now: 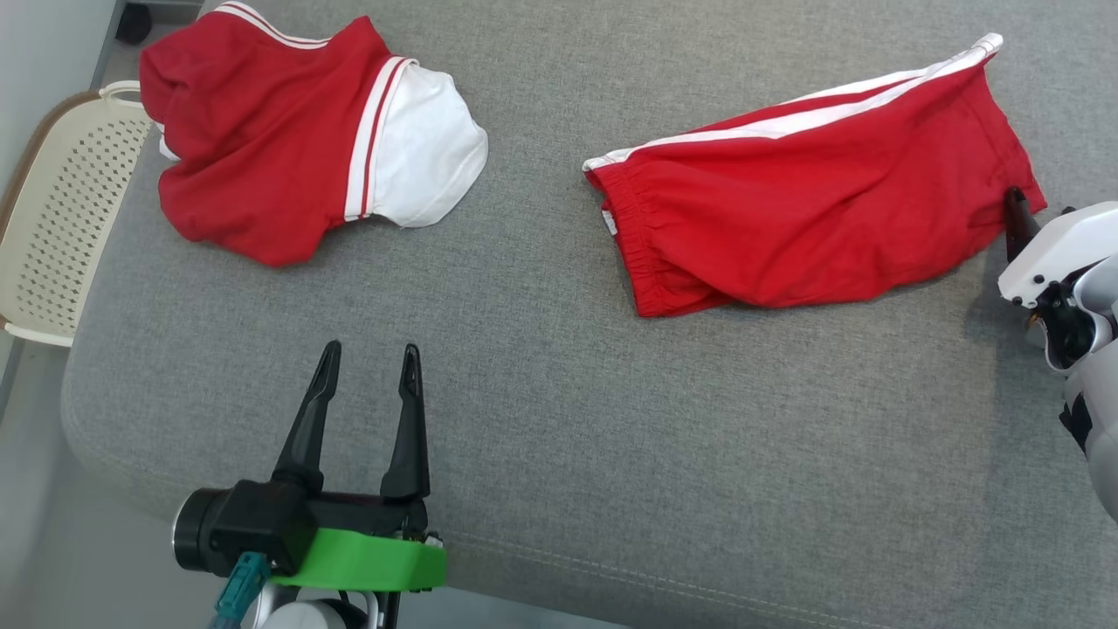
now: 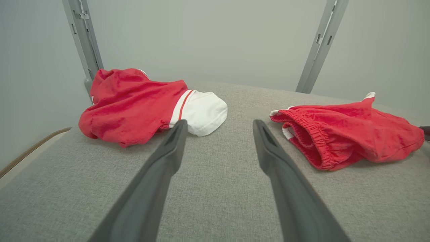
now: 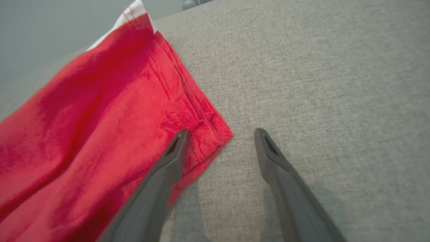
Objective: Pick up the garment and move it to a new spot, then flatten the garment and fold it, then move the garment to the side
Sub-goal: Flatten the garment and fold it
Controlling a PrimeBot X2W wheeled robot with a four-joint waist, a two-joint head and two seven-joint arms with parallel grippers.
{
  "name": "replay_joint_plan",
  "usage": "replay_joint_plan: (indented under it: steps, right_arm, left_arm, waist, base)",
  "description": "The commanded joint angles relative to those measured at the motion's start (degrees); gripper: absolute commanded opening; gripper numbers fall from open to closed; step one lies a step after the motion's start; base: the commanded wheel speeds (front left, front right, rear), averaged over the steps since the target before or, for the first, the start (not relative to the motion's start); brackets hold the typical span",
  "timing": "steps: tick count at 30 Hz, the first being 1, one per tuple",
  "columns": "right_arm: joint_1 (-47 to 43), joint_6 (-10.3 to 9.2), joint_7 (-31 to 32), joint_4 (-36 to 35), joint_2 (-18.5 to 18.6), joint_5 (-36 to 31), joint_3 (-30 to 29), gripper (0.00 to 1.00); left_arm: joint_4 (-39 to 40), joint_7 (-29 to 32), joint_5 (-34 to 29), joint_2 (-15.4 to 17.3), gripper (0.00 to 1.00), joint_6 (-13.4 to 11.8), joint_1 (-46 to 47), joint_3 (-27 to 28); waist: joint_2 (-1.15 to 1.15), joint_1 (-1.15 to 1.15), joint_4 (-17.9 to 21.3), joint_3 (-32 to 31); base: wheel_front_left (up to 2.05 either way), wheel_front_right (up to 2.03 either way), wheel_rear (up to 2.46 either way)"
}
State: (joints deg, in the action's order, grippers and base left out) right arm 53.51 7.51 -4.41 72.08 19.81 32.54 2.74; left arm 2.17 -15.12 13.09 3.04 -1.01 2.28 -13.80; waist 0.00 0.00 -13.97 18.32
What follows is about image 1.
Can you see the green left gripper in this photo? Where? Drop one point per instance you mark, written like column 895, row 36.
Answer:
column 367, row 559

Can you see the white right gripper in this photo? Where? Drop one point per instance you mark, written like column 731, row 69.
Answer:
column 1061, row 245

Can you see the red shorts with white stripes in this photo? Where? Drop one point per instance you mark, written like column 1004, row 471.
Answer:
column 786, row 218

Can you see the red jersey with white sleeves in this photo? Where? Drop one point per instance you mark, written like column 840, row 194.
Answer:
column 262, row 148

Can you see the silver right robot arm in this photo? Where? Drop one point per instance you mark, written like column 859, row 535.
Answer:
column 1102, row 402

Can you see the cream perforated laundry basket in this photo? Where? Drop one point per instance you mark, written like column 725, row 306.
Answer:
column 61, row 218

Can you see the black caster wheel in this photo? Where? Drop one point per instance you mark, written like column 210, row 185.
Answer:
column 133, row 24

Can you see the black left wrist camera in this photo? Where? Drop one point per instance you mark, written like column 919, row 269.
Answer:
column 258, row 520

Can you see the teal left camera connector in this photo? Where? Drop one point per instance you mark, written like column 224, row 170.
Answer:
column 240, row 585

